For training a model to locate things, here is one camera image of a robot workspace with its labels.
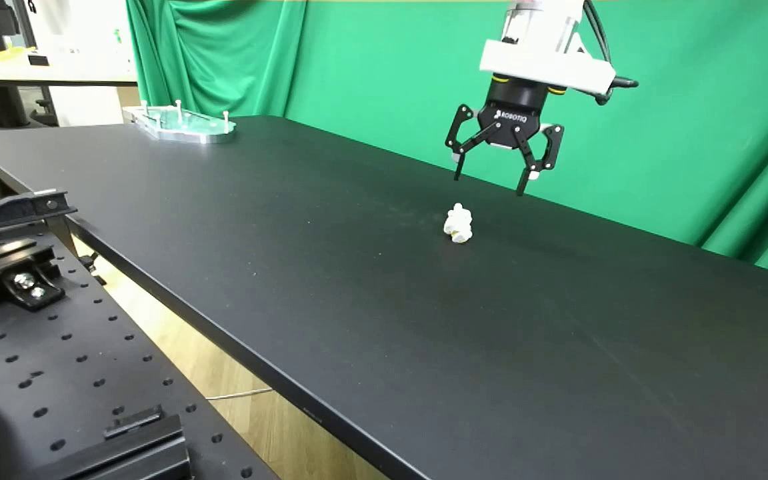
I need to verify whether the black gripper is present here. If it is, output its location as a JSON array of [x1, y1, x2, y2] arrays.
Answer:
[[447, 74, 565, 195]]

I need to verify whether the small white object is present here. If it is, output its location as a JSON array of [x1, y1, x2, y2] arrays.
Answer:
[[444, 203, 472, 246]]

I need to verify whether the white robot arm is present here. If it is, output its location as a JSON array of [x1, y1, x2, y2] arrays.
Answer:
[[447, 0, 636, 195]]

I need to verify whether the green backdrop curtain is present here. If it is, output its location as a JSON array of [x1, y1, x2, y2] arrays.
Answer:
[[124, 0, 768, 270]]

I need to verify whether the clear acrylic plate with posts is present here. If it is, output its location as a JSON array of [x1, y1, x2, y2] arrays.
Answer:
[[124, 104, 237, 143]]

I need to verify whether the white cabinet in background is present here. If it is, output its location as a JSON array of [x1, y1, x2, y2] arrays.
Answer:
[[25, 0, 137, 124]]

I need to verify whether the black mounting block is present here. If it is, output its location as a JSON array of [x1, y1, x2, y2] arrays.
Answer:
[[25, 411, 195, 480]]

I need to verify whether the wooden desk in background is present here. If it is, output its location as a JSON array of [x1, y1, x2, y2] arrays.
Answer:
[[0, 44, 143, 132]]

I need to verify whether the black perforated breadboard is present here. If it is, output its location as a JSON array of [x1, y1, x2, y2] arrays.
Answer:
[[0, 234, 277, 480]]

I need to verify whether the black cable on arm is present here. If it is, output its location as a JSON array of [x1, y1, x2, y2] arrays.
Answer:
[[583, 0, 619, 66]]

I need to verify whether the black metal clamp bracket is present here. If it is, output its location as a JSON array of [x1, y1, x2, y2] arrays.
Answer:
[[0, 188, 73, 234]]

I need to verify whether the black rail with bolt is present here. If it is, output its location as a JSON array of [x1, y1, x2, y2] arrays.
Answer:
[[0, 251, 65, 312]]

